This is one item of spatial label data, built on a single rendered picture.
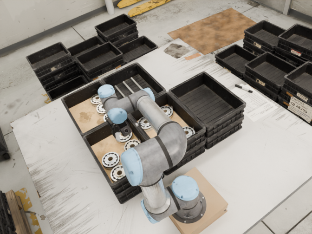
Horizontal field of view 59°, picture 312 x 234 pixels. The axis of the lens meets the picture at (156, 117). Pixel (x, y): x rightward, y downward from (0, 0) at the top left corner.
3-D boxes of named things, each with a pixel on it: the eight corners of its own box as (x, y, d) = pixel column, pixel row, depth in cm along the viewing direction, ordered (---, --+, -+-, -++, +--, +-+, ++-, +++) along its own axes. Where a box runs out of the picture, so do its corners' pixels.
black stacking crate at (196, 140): (206, 141, 162) (206, 129, 153) (164, 167, 154) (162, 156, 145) (168, 103, 186) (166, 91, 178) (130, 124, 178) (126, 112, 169)
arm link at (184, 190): (204, 201, 130) (204, 190, 119) (178, 215, 127) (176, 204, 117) (191, 180, 137) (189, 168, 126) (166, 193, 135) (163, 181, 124)
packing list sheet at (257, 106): (280, 106, 186) (280, 106, 186) (255, 123, 179) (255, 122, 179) (243, 82, 206) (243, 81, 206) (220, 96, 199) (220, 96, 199)
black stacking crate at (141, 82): (168, 103, 186) (166, 90, 178) (130, 124, 178) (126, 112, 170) (139, 74, 211) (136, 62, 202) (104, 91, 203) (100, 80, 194)
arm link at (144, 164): (181, 213, 127) (171, 156, 84) (152, 229, 125) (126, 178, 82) (169, 191, 134) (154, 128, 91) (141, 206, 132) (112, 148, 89)
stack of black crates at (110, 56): (119, 74, 321) (109, 41, 288) (132, 87, 303) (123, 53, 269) (88, 90, 309) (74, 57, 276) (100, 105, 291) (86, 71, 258)
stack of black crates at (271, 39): (288, 61, 298) (295, 34, 272) (268, 74, 289) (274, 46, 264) (258, 46, 322) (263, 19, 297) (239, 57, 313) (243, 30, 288)
